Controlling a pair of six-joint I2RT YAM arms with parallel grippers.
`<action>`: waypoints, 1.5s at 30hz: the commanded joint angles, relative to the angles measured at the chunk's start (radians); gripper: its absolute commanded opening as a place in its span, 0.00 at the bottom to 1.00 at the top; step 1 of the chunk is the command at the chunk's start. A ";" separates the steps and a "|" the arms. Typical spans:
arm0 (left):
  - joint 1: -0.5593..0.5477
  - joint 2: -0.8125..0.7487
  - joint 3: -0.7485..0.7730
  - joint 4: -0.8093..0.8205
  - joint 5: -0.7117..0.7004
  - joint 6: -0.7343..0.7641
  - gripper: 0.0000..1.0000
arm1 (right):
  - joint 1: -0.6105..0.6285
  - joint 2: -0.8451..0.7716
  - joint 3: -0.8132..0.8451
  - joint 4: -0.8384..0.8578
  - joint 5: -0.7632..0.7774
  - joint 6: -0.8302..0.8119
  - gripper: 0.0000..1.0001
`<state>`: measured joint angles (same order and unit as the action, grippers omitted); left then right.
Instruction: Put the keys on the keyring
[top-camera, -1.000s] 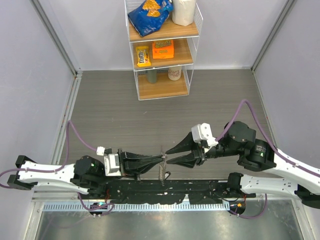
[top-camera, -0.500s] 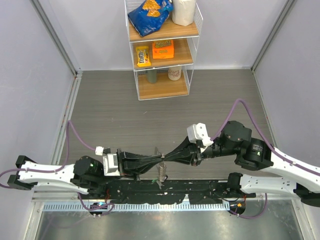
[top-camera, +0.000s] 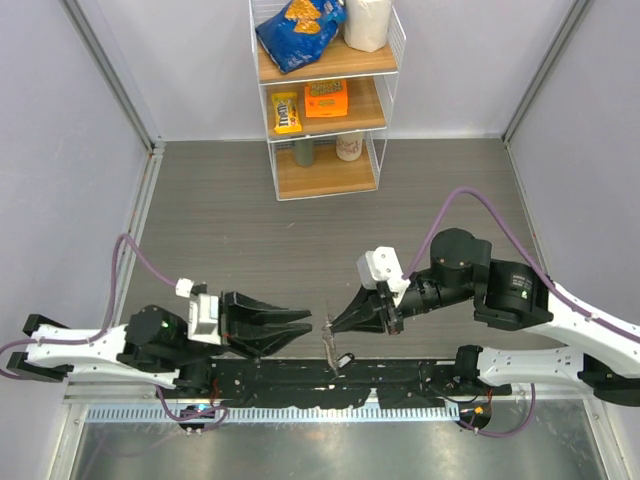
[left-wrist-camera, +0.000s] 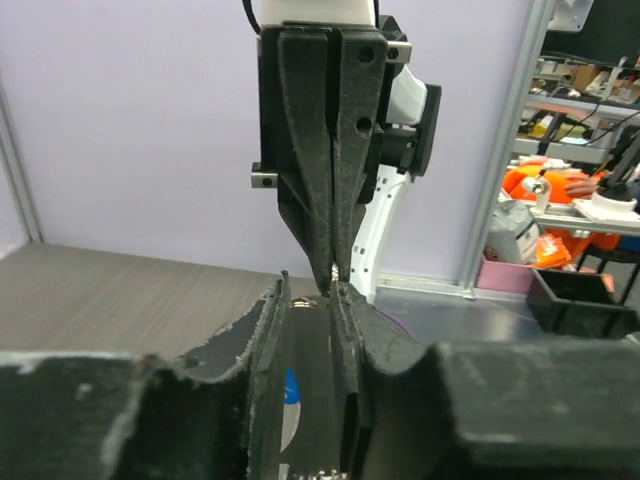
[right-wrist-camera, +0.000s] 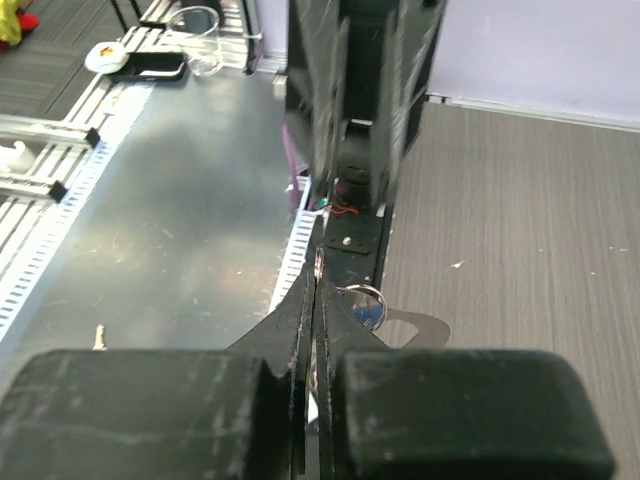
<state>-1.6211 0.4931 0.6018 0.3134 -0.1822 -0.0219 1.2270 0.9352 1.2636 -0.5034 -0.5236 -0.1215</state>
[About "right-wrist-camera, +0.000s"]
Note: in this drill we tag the blue key tag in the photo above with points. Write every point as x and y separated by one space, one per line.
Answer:
372 317

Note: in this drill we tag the black phone on bench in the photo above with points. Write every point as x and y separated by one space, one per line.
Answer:
152 67

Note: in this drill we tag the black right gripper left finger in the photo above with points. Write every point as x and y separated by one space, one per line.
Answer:
236 413

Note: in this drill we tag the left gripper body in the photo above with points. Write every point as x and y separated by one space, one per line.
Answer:
356 75

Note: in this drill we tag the white slotted cable duct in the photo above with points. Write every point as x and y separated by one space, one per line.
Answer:
296 248

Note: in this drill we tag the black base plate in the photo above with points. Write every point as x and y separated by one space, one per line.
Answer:
354 242

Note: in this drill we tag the white round container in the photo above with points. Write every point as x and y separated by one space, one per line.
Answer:
106 58

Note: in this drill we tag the clear glass cup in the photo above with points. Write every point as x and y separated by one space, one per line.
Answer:
195 31

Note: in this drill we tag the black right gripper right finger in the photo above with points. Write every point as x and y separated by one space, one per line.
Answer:
443 413

